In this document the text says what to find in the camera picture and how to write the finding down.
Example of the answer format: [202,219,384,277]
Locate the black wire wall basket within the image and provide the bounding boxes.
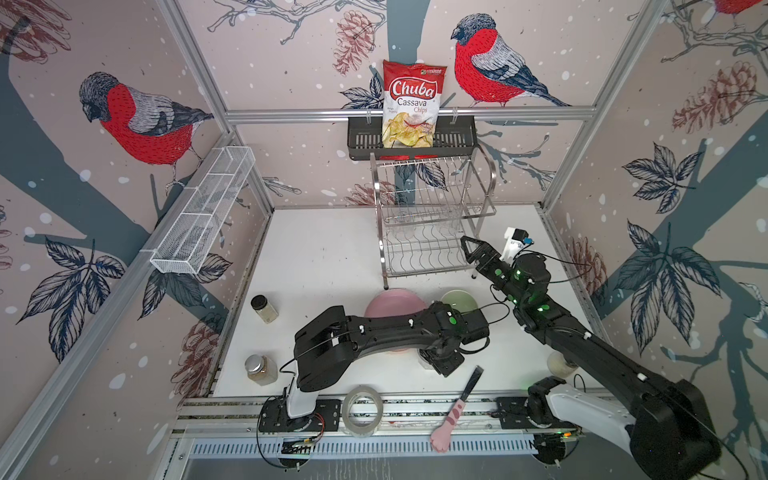
[347,115,479,161]

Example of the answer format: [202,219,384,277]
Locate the clear tape roll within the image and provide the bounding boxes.
[342,385,384,438]

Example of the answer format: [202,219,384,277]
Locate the pink cat paw spatula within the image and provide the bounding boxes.
[430,366,484,453]

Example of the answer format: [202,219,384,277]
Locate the white mesh wall shelf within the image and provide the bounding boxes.
[150,146,255,275]

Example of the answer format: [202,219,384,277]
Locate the small glass spice jar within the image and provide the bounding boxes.
[250,294,279,324]

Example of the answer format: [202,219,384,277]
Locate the pink plate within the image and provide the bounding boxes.
[365,289,427,318]

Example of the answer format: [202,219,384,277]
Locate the steel two-tier dish rack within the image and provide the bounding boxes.
[370,148,498,289]

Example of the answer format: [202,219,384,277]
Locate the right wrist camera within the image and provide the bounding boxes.
[500,227,533,263]

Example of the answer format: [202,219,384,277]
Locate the red Chuba cassava chips bag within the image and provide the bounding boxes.
[382,61,447,148]

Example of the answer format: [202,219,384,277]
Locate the light green bowl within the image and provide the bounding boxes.
[441,289,479,313]

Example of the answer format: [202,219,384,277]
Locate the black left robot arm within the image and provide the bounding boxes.
[286,302,490,419]

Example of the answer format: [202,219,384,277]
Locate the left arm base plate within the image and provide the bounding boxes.
[257,397,343,434]

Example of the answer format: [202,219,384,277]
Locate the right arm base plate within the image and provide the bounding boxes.
[491,396,578,432]

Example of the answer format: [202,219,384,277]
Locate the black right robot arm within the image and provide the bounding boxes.
[461,236,722,479]

